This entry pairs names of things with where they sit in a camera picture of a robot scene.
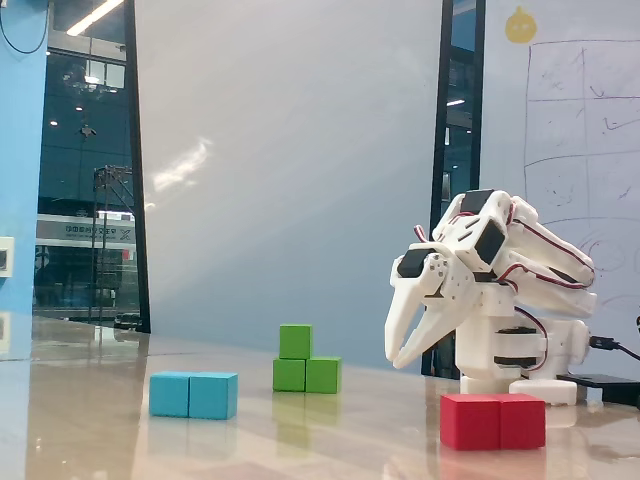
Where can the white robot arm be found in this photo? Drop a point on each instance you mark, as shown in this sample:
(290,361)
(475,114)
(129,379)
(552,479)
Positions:
(475,345)

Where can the black window frame post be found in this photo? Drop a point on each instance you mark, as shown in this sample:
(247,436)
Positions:
(138,200)
(442,100)
(478,60)

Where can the metal scaffold tower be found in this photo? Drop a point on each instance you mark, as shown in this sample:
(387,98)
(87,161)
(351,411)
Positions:
(106,172)

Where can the long blue block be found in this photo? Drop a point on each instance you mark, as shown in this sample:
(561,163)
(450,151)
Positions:
(170,395)

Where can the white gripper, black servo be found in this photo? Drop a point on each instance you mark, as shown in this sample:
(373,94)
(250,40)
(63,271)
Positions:
(420,292)

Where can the long green block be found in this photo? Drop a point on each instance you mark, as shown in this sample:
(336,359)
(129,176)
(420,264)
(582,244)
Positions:
(320,375)

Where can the yellow round sticker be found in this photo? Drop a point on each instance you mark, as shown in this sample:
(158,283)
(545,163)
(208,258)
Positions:
(520,27)

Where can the long red block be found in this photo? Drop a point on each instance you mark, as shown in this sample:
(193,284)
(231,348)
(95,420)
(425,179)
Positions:
(470,422)

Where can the small green cube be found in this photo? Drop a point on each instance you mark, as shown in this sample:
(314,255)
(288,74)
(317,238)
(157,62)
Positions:
(295,342)

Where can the flat black box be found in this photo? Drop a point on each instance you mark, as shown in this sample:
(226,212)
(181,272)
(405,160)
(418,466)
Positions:
(600,382)

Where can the white wall socket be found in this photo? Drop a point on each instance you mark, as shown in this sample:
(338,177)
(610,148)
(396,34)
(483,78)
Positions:
(6,255)

